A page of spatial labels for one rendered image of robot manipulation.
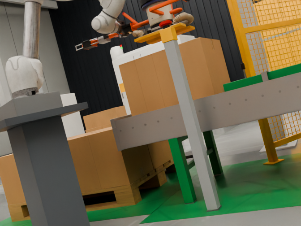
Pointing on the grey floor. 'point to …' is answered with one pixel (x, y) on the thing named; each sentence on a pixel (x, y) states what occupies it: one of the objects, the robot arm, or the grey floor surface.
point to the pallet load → (103, 118)
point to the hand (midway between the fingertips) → (127, 29)
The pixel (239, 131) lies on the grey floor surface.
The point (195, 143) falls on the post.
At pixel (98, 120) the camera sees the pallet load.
